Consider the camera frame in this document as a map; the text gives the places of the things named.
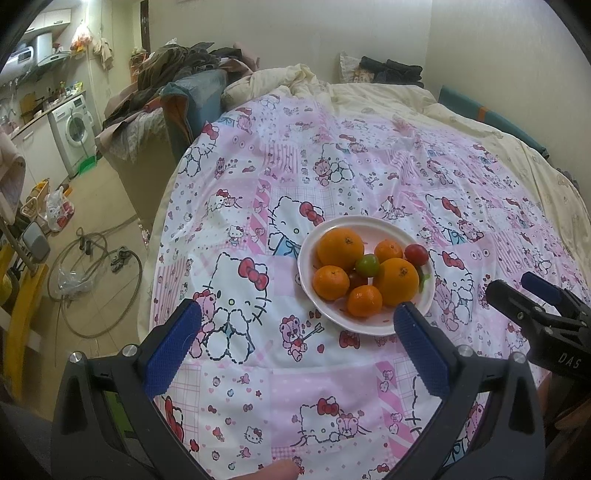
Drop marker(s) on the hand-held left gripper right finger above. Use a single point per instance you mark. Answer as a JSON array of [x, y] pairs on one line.
[[422, 353]]

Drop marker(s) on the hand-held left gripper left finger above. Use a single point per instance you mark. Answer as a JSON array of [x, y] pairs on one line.
[[173, 350]]

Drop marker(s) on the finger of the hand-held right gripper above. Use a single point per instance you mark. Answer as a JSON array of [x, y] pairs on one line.
[[517, 302], [545, 286]]

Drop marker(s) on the pink and white plate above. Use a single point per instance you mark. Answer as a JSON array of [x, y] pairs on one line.
[[364, 325]]

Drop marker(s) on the large orange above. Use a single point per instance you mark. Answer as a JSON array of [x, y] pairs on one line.
[[397, 282], [340, 251]]

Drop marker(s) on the small mandarin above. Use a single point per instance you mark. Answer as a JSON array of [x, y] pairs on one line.
[[364, 301], [331, 282], [388, 250]]

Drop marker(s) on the small red tomato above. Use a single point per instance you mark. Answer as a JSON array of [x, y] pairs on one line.
[[356, 280]]

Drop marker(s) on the green round fruit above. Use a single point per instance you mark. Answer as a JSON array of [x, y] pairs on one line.
[[367, 266]]

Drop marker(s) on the person's leg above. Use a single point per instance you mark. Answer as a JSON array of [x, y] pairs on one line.
[[572, 424], [279, 471]]

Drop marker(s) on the pink cartoon printed blanket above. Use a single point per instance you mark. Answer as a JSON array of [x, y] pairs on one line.
[[258, 406]]

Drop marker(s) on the clear plastic bag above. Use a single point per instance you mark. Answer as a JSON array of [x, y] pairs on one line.
[[74, 282]]

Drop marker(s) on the yellow chair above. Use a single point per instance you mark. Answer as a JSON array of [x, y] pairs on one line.
[[21, 314]]

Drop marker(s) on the white and red plastic bag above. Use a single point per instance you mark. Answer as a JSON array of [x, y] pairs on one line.
[[60, 207]]

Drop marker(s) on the green dustpan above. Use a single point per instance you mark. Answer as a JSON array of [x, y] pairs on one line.
[[87, 166]]

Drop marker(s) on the beige basket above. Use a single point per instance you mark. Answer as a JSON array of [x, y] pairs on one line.
[[36, 198]]

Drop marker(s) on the white washing machine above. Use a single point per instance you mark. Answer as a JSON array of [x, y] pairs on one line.
[[74, 129]]

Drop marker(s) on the white kitchen cabinet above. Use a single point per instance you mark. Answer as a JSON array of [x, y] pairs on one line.
[[32, 147]]

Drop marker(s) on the dark clothes bundle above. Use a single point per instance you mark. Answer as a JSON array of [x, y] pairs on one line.
[[392, 69]]

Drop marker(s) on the pile of clothes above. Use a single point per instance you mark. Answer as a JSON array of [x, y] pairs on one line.
[[175, 64]]

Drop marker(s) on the hanging beige cloth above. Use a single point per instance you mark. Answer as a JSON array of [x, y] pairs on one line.
[[104, 53]]

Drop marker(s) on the hanging plastic bag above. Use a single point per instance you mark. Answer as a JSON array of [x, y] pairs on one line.
[[82, 39]]

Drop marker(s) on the white water heater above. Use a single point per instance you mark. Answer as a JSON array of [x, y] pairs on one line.
[[32, 48]]

